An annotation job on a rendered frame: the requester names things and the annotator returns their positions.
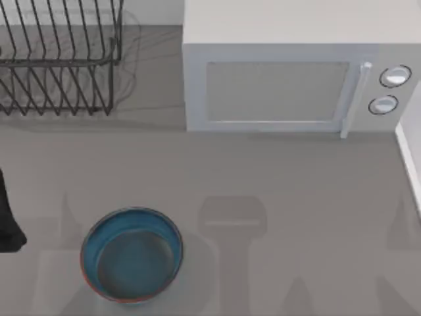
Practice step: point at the large microwave knob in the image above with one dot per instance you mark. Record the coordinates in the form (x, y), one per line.
(395, 76)

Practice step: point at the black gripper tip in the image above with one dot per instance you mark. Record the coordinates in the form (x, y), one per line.
(8, 227)

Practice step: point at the small microwave knob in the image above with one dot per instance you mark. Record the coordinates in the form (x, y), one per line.
(383, 104)

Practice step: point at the pale microwave oven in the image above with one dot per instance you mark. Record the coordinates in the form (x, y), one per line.
(296, 33)

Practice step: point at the microwave oven door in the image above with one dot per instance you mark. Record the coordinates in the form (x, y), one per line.
(276, 92)

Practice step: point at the blue bowl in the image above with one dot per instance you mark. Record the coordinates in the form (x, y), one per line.
(131, 260)

